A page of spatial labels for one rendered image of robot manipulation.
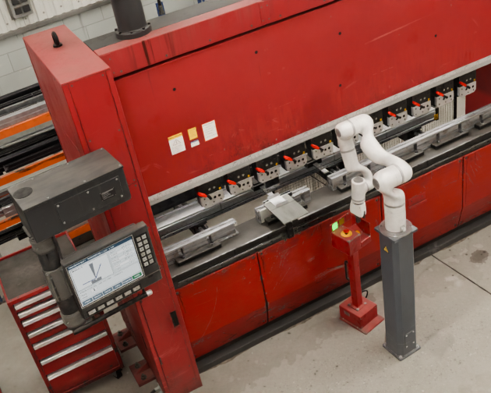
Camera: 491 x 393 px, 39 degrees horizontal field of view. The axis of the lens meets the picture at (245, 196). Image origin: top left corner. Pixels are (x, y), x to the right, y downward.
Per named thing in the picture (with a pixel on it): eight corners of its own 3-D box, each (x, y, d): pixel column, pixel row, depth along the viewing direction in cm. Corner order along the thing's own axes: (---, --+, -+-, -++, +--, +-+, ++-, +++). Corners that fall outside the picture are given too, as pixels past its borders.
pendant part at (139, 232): (85, 320, 346) (63, 266, 326) (75, 308, 355) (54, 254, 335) (163, 278, 363) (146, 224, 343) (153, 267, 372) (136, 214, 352)
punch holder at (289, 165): (287, 172, 441) (284, 150, 431) (280, 167, 447) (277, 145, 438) (307, 164, 445) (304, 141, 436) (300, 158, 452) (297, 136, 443)
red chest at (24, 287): (60, 415, 460) (7, 305, 404) (42, 367, 499) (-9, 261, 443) (129, 380, 475) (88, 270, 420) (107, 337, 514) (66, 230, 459)
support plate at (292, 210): (284, 224, 427) (284, 223, 426) (263, 205, 447) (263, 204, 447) (309, 213, 432) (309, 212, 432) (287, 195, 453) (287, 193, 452)
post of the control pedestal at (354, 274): (358, 308, 480) (351, 247, 450) (351, 304, 484) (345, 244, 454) (362, 303, 483) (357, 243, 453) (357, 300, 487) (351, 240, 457)
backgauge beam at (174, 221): (160, 242, 451) (157, 229, 446) (153, 231, 462) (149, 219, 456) (439, 119, 522) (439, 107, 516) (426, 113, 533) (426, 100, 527)
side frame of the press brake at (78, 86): (168, 404, 453) (61, 84, 325) (125, 327, 519) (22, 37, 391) (203, 386, 461) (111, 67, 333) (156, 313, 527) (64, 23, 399)
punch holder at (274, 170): (259, 184, 434) (256, 161, 425) (253, 178, 441) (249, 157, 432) (280, 175, 439) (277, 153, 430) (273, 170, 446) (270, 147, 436)
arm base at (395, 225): (419, 228, 402) (418, 202, 392) (394, 242, 395) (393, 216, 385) (397, 214, 416) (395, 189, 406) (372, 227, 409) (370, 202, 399)
